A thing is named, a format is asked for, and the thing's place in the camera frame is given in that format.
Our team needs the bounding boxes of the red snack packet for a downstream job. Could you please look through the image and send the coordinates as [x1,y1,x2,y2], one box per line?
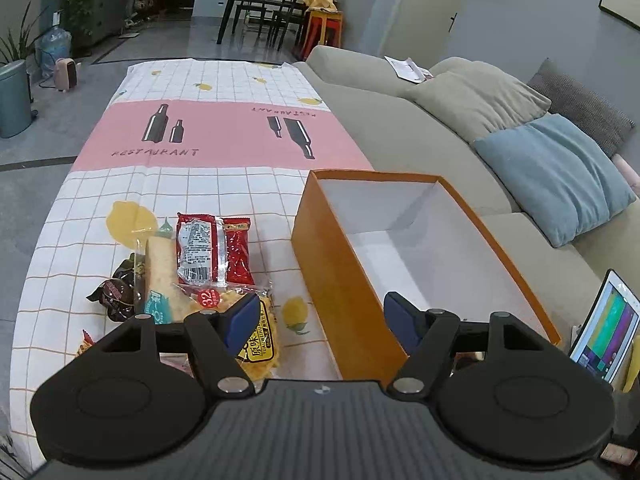
[176,213,256,287]

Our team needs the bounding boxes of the sliced bread packet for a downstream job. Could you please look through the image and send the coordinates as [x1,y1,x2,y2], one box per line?
[142,237,187,325]

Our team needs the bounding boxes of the tall bushy green plant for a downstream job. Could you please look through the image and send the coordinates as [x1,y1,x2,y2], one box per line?
[59,0,99,54]

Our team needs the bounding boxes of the printed checked tablecloth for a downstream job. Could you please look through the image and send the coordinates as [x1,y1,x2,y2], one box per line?
[10,57,376,467]

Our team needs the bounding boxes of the long-leaved green plant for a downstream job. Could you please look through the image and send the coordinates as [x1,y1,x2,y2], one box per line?
[0,7,50,68]

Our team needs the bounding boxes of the yellow waffle packet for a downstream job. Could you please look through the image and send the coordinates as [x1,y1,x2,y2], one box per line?
[172,282,282,382]

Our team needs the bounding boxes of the white papers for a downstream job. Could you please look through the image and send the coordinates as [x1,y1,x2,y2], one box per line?
[384,55,435,84]

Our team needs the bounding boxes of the blue cushion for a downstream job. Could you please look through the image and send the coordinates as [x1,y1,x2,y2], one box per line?
[472,114,637,249]

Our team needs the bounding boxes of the white door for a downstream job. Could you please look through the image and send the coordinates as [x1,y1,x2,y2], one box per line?
[384,0,469,62]

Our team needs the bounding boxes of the beige sofa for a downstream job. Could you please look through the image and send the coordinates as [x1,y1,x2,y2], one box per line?
[292,45,640,392]

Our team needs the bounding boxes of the orange cardboard box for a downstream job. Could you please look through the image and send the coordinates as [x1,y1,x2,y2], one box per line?
[291,170,562,381]

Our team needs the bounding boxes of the pink space heater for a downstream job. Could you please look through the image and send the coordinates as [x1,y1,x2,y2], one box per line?
[54,58,82,92]

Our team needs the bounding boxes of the red plastic stool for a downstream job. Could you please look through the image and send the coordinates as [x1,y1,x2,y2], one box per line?
[299,10,328,62]

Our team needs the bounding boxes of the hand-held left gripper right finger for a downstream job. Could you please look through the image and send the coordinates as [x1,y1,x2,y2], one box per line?
[384,291,571,397]

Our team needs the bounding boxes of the orange plastic stool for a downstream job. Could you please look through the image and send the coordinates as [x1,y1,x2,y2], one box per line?
[320,11,346,48]

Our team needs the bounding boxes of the dark brown snack packet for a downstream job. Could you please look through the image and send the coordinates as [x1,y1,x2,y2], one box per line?
[87,255,147,322]

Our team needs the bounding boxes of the blue water jug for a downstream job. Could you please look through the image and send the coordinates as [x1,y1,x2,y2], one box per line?
[39,27,74,80]

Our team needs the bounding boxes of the tablet with lit screen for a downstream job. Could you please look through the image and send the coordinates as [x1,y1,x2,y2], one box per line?
[569,269,640,385]

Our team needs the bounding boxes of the grey cushion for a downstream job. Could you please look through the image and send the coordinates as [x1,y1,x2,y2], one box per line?
[526,58,636,159]

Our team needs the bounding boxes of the pink cushion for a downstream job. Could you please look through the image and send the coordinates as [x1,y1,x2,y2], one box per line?
[612,154,640,187]

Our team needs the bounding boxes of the dark grey cabinet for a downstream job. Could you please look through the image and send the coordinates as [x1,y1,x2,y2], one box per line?
[92,0,134,44]

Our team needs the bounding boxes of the teal round bin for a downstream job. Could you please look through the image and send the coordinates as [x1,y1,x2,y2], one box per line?
[0,60,34,139]

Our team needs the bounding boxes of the beige cushion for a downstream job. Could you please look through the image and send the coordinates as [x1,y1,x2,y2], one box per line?
[402,57,552,144]

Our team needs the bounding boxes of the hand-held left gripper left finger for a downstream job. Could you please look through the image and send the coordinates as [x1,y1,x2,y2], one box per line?
[75,294,261,398]

